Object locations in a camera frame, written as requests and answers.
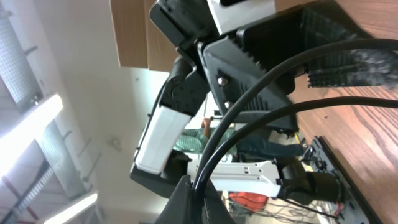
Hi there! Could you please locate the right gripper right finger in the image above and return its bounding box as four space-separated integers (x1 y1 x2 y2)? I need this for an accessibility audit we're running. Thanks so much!
201 180 236 224

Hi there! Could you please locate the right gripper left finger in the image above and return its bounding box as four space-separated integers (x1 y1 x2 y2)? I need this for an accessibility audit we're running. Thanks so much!
154 175 193 224

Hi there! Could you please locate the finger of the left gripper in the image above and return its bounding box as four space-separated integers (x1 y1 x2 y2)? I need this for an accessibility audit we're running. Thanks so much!
302 6 397 88

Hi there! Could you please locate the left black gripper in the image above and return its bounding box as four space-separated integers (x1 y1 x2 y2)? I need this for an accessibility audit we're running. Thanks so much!
149 0 371 133

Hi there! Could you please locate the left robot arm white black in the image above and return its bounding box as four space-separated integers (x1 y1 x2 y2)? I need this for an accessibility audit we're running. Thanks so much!
131 1 397 197

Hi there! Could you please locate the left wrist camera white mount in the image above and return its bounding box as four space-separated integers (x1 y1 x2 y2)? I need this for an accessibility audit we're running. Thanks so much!
207 0 276 35

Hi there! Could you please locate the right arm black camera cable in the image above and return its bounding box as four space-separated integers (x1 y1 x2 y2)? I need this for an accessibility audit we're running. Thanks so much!
192 37 398 194

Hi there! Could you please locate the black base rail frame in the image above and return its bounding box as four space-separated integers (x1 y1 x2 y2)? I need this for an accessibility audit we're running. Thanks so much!
298 136 382 224

